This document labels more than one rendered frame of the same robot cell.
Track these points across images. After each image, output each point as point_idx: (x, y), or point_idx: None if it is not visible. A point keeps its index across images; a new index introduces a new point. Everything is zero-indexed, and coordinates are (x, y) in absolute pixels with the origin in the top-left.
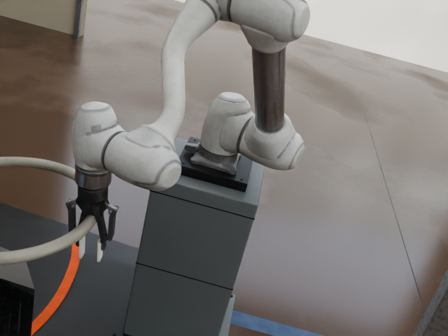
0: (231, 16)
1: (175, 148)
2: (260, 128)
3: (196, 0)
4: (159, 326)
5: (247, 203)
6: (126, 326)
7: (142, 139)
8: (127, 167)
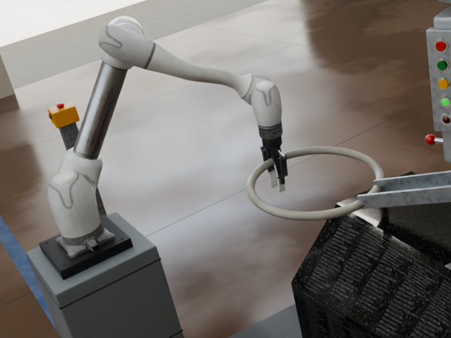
0: None
1: (84, 276)
2: (98, 155)
3: (157, 43)
4: None
5: (119, 214)
6: None
7: (260, 76)
8: None
